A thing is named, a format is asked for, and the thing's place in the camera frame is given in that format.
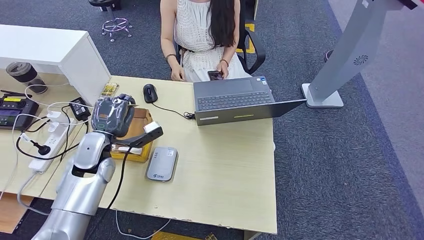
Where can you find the person's right hand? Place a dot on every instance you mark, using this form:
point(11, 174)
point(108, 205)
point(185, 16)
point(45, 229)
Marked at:
point(178, 74)

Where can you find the person's left hand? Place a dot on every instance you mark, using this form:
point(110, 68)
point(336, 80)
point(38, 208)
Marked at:
point(223, 69)

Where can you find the dark smartphone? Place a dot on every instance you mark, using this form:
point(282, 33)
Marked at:
point(214, 76)

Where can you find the person's right forearm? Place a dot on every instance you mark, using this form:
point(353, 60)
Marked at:
point(169, 49)

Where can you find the person's left forearm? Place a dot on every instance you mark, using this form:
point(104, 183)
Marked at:
point(228, 54)

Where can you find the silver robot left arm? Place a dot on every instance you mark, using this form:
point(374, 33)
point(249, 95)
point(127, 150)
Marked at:
point(82, 185)

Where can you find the person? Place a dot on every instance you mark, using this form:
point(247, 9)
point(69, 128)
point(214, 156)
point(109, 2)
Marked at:
point(195, 33)

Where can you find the patterned card packet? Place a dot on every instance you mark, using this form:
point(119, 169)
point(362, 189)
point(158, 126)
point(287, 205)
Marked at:
point(110, 89)

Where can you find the grey card reader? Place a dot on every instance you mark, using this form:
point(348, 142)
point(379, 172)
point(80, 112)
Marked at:
point(162, 164)

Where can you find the dark grey laptop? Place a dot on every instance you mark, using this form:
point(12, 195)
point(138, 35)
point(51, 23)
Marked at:
point(232, 99)

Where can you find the black computer mouse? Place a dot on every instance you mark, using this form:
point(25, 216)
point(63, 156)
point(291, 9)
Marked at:
point(150, 93)

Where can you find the black office chair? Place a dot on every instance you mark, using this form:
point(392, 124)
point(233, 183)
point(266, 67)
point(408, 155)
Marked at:
point(256, 54)

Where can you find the open cardboard box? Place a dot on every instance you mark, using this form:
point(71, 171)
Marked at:
point(142, 114)

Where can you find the chrome base stool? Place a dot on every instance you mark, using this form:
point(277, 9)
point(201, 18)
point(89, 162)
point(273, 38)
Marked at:
point(114, 24)

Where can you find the white paper slip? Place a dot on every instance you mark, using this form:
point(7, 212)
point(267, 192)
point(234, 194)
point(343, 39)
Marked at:
point(132, 150)

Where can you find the black power adapter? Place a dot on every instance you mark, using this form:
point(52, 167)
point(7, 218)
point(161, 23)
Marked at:
point(79, 108)

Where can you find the dark round floor object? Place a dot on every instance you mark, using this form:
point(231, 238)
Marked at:
point(328, 56)

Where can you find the grey kiosk stand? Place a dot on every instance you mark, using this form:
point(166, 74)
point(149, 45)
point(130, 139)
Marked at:
point(348, 49)

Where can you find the white plug charger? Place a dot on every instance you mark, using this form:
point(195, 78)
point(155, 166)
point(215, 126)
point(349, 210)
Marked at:
point(53, 115)
point(53, 127)

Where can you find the white shelf unit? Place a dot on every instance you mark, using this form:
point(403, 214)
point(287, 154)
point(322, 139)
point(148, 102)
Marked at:
point(43, 46)

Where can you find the white power strip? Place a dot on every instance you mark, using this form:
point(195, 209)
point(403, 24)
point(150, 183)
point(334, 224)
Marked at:
point(49, 149)

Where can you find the dark lidded tumbler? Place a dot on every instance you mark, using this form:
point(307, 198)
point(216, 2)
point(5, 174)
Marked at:
point(23, 74)

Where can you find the yellow object under desk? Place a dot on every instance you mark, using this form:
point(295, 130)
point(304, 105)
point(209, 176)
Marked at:
point(172, 236)

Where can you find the black remote controller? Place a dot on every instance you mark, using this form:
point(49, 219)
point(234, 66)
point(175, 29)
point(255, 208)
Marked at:
point(15, 111)

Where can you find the brown board under desk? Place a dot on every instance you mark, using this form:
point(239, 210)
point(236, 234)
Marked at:
point(11, 212)

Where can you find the pale wrist camera on bracket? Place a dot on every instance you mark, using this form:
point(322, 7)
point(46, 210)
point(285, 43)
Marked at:
point(150, 127)

